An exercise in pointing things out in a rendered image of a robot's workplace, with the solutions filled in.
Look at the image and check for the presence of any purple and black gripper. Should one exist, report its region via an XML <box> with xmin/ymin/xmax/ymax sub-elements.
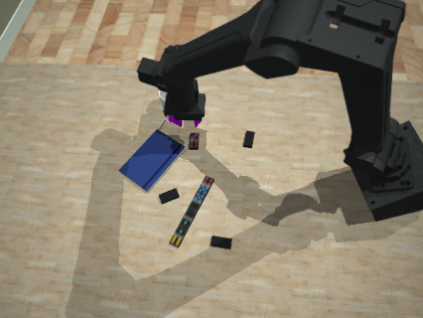
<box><xmin>164</xmin><ymin>89</ymin><xmax>206</xmax><ymax>127</ymax></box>

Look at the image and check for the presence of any pale grey mug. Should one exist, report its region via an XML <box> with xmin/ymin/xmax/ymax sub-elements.
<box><xmin>159</xmin><ymin>90</ymin><xmax>167</xmax><ymax>110</ymax></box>

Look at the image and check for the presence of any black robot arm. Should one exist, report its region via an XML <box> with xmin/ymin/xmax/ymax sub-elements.
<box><xmin>136</xmin><ymin>0</ymin><xmax>415</xmax><ymax>192</ymax></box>

